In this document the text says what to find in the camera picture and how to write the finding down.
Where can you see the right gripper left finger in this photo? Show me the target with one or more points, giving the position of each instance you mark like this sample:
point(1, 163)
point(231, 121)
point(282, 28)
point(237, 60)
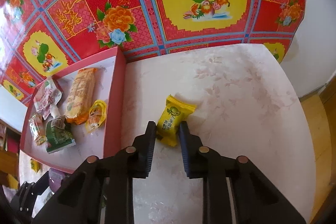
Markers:
point(101, 190)

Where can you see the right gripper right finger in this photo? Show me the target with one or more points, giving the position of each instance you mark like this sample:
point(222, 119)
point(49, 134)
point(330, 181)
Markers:
point(234, 190)

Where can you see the purple candy tin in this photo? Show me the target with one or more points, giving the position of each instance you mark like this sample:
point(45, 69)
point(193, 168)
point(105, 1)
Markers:
point(55, 179)

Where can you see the dark green snack bag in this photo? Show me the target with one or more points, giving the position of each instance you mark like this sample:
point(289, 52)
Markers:
point(58, 135)

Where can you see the striped clear candy packet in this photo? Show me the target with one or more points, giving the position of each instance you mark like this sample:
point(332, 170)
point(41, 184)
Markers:
point(37, 129)

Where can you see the yellow jelly cup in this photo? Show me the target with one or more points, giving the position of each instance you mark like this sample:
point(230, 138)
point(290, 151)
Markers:
point(97, 116)

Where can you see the orange cracker sleeve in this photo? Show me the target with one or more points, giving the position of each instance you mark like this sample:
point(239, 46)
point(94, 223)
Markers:
point(79, 99)

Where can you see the yellow pastry packet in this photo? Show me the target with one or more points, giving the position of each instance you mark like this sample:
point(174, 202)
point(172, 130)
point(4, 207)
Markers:
point(174, 113)
point(35, 165)

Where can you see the pink jelly drink pouch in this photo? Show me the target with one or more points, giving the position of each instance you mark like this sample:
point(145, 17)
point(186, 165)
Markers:
point(49, 93)

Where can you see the wooden shelf with books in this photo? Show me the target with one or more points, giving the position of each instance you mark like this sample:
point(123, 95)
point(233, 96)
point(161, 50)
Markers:
point(10, 141)

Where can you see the pink shallow box tray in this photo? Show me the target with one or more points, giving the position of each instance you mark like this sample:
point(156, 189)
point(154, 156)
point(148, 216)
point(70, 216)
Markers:
point(102, 142)

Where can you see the red floral wall cloth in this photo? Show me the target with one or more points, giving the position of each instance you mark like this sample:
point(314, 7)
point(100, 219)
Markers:
point(42, 37)

